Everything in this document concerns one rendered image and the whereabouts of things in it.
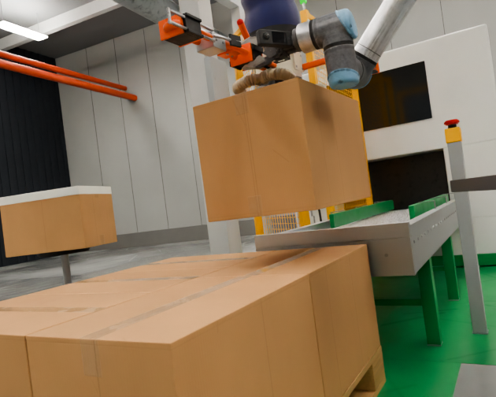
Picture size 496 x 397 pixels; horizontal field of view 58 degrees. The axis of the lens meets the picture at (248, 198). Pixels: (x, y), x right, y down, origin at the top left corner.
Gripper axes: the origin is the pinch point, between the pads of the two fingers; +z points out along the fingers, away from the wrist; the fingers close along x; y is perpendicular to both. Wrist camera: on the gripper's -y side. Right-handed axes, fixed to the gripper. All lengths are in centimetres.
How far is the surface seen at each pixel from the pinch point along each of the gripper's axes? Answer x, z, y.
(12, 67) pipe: 306, 784, 464
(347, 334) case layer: -95, -19, 11
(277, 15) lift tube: 17.1, -6.6, 18.7
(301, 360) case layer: -90, -18, -25
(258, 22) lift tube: 16.1, 0.2, 16.6
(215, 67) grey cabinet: 46, 88, 126
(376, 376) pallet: -118, -19, 36
